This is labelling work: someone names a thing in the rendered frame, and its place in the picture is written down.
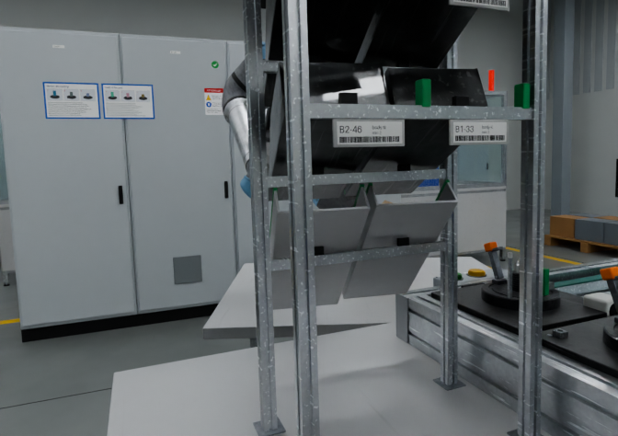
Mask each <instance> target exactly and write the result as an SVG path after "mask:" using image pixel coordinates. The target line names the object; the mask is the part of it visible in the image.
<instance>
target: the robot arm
mask: <svg viewBox="0 0 618 436"><path fill-rule="evenodd" d="M262 53H263V60H265V58H266V42H264V41H262ZM222 108H223V115H224V118H225V120H226V121H227V122H228V123H229V124H230V125H231V127H232V130H233V133H234V136H235V140H236V142H237V145H238V148H239V151H240V154H241V156H242V159H243V162H244V165H245V168H246V172H247V174H246V175H244V178H243V179H242V180H241V182H240V186H241V188H242V190H243V192H244V193H245V194H246V195H247V196H248V197H249V198H251V190H250V169H249V148H248V127H247V105H246V64H245V59H244V60H243V61H242V62H241V63H240V64H239V65H238V67H237V68H236V69H235V70H234V72H233V73H232V74H231V75H230V76H229V77H228V79H227V81H226V83H225V86H224V89H223V99H222ZM270 113H271V107H265V122H266V146H267V169H268V173H269V144H270ZM356 197H357V196H345V192H344V191H343V192H342V194H341V196H340V197H339V198H329V199H313V203H314V204H315V206H317V207H318V208H319V209H330V208H348V207H353V206H354V202H355V200H356Z"/></svg>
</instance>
